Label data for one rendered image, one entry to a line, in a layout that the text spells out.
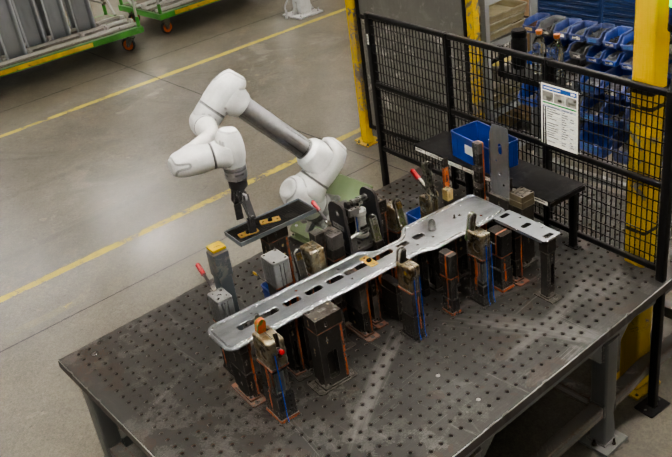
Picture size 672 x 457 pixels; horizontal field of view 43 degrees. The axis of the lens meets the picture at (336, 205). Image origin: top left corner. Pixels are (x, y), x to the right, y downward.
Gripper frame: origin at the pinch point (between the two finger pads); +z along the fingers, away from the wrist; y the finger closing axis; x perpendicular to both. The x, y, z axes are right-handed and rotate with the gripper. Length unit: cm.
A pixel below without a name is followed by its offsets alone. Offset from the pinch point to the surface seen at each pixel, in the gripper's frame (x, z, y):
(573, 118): 141, -11, 31
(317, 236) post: 25.6, 11.8, 9.7
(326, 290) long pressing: 15.5, 20.7, 34.3
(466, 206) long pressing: 95, 21, 16
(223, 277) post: -15.0, 17.6, 4.1
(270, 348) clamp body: -19, 16, 59
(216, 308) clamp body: -24.9, 18.5, 21.3
